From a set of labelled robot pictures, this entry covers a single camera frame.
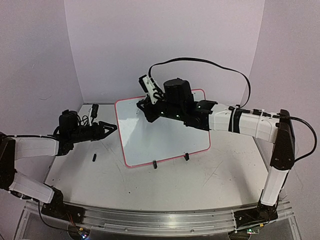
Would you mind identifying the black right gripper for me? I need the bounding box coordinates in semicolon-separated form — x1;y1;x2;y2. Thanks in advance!
134;96;182;124

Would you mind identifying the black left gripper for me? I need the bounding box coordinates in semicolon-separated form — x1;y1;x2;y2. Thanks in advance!
69;119;118;143

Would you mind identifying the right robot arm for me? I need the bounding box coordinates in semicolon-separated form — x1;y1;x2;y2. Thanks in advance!
136;75;295;207

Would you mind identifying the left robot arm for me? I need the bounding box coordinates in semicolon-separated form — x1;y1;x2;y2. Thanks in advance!
0;109;118;219

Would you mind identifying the pink framed whiteboard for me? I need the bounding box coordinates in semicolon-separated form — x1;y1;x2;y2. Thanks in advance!
115;96;211;168

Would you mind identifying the left black whiteboard stand clip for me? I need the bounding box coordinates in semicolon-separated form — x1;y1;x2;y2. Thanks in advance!
152;160;158;169

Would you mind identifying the black whiteboard stand clip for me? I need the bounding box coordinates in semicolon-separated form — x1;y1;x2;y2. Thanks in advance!
152;160;158;169
184;153;190;161

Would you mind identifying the right black whiteboard stand clip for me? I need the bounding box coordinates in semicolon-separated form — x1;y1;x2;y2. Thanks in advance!
184;153;190;161

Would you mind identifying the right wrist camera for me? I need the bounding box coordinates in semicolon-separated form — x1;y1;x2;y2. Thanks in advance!
138;75;164;105

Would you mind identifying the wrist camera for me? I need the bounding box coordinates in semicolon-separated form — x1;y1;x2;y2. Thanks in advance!
138;75;164;105
87;103;99;127

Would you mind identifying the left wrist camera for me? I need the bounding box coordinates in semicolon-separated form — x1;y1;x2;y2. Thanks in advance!
87;103;99;127

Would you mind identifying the black right camera cable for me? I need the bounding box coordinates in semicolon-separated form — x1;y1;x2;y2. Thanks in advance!
147;57;252;108

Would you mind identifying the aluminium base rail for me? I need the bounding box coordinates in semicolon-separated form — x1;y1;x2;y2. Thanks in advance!
23;194;293;232

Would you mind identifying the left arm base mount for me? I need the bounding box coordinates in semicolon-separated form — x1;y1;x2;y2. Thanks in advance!
41;187;85;224

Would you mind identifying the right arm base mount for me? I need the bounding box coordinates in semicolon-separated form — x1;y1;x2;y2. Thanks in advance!
234;200;279;230

